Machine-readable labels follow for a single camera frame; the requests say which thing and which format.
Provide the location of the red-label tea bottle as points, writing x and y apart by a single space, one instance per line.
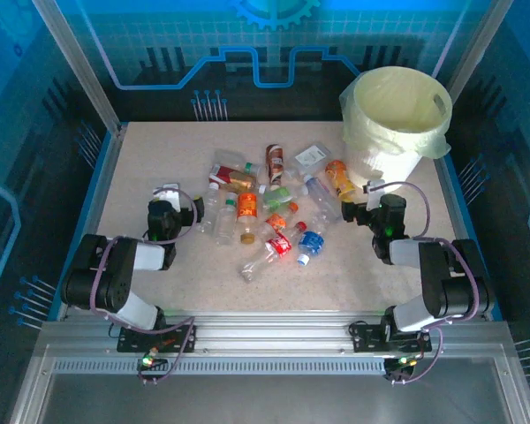
225 176

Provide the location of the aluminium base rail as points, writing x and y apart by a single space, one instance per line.
269 331

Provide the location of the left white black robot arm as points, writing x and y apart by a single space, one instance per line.
115 274

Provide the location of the aluminium frame post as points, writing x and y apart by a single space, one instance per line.
77 66
481 35

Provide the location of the brown coffee bottle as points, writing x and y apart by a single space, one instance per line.
275 163

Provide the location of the small LED controller board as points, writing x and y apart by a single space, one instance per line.
399 362
149 360

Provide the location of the orange juice bottle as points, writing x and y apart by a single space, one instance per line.
339 176

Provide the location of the clear blue-cap water bottle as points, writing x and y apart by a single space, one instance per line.
322 199

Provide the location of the crushed blue-label bottle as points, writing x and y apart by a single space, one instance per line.
312 243

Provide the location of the clear green-cap bottle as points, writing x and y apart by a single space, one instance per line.
225 223

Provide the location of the orange-cap orange-label bottle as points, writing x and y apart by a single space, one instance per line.
276 221

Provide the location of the clear white-cap bottle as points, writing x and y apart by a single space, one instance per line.
208 209

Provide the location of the red-label cola bottle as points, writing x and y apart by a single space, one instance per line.
277 246

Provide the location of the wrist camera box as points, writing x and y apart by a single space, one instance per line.
373 194
170 196

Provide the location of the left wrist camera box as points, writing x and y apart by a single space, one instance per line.
170 196

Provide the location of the grey metal panel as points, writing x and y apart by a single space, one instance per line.
269 402

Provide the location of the clear green lime-label bottle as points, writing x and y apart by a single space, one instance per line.
277 199

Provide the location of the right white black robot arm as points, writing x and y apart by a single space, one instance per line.
450 278

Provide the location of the white lined trash bin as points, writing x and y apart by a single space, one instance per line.
397 101

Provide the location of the clear square white-label bottle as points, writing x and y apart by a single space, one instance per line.
311 156

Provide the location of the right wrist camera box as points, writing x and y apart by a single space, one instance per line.
373 194

